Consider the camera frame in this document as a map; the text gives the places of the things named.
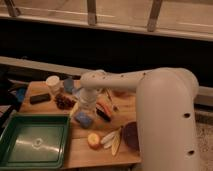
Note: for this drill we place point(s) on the blue object at table edge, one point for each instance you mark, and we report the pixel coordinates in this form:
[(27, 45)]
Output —
[(20, 94)]

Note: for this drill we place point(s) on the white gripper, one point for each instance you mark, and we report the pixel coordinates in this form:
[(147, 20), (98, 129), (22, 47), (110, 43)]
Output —
[(87, 99)]

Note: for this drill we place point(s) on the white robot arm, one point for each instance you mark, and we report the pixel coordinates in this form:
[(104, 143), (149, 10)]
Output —
[(164, 113)]

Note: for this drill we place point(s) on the thin metal spoon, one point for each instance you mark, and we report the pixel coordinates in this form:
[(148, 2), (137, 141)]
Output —
[(115, 108)]

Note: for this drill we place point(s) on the orange black handled tool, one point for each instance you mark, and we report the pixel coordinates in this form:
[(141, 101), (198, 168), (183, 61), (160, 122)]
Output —
[(103, 111)]

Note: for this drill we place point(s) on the orange bowl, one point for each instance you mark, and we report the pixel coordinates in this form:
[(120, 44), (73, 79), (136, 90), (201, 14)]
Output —
[(120, 93)]

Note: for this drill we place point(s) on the blue grey cup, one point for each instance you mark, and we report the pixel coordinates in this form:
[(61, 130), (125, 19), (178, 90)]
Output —
[(68, 85)]

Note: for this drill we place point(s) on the white plastic cup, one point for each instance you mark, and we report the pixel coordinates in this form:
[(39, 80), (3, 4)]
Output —
[(54, 84)]

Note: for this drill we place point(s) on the blue sponge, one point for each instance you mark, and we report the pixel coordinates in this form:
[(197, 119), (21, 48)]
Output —
[(84, 120)]

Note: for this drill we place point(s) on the black rectangular block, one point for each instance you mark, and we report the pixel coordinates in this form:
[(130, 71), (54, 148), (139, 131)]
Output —
[(40, 98)]

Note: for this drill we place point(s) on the brown pine cone cluster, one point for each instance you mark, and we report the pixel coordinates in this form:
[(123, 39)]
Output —
[(63, 102)]

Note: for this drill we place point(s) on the dark purple bowl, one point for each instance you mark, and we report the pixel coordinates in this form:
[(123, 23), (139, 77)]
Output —
[(130, 136)]

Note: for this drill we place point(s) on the green plastic tray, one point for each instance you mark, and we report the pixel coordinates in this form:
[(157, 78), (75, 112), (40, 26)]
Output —
[(32, 142)]

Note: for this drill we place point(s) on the yellow orange fruit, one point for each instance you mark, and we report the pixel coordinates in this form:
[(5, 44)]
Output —
[(93, 140)]

